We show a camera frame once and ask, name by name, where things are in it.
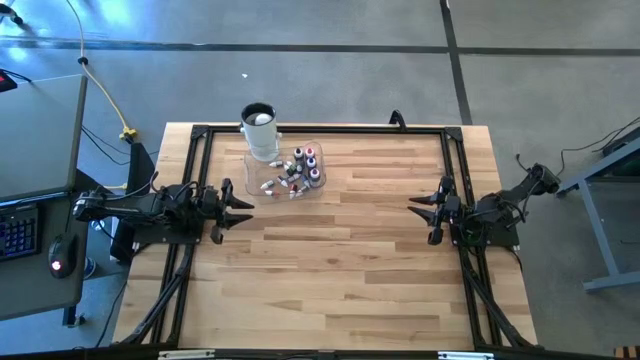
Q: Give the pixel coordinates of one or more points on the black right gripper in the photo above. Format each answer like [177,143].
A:
[450,210]

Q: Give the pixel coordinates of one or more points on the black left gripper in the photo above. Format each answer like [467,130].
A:
[212,210]

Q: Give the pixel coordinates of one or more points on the small food coloring bottle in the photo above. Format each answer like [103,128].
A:
[270,192]
[304,183]
[293,188]
[276,163]
[295,178]
[267,184]
[300,168]
[283,182]
[296,195]
[289,168]

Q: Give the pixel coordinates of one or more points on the clear plastic tray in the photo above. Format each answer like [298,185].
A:
[257,175]

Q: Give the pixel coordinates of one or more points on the large black food coloring bottle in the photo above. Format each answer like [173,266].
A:
[298,152]

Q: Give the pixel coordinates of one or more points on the blue-capped marker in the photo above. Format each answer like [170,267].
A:
[311,162]

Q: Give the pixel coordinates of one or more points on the red-capped marker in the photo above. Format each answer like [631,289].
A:
[309,151]

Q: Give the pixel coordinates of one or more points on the white cylindrical container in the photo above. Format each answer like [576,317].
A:
[260,140]

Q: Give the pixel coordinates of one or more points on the black hook clamp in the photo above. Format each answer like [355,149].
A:
[397,119]

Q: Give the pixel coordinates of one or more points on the black triangular stand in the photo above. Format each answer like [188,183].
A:
[141,167]

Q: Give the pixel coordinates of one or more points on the yellow plug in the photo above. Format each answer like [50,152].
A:
[127,133]

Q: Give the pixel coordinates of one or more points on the grey metal table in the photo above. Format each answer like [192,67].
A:
[597,230]

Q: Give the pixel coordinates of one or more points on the black computer mouse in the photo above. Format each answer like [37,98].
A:
[62,255]

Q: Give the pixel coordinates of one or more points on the grey desk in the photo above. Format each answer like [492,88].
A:
[35,135]

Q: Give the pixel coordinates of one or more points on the black keyboard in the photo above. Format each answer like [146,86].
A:
[17,232]

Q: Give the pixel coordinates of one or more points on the striped wooden block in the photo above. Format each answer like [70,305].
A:
[628,353]

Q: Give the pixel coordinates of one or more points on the black desk device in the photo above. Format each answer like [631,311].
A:
[6,81]

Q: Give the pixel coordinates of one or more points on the black chair leg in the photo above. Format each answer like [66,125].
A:
[15,17]

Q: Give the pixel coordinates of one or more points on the black aluminium table frame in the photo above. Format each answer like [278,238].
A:
[350,129]

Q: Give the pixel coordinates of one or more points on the silver metal bracket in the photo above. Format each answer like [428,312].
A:
[185,354]
[465,355]

